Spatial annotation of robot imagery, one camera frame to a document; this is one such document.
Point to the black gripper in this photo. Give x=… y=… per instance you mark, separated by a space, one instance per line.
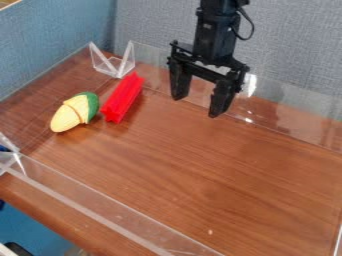
x=226 y=72

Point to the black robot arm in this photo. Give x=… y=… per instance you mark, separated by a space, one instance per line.
x=223 y=23

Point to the red plastic block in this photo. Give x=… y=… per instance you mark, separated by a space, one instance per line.
x=121 y=98

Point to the yellow green toy corn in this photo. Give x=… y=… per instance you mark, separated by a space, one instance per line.
x=76 y=111

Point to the clear acrylic corner bracket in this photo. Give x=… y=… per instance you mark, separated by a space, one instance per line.
x=115 y=67

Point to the clear acrylic back wall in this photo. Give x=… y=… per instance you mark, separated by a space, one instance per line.
x=302 y=113

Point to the clear acrylic wall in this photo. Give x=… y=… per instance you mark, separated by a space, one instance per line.
x=155 y=236
x=302 y=113

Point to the clear acrylic front wall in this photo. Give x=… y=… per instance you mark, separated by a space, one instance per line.
x=155 y=236

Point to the clear acrylic front bracket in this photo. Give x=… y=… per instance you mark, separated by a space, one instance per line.
x=9 y=157

